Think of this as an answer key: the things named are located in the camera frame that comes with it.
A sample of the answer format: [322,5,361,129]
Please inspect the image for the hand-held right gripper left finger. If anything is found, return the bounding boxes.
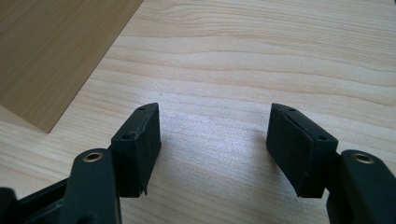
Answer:
[109,102,163,199]

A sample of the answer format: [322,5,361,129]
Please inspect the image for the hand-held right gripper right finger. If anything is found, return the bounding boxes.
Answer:
[265,102,340,199]

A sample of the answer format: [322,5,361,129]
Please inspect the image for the wooden box with glass lid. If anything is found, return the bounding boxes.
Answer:
[0,0,145,134]

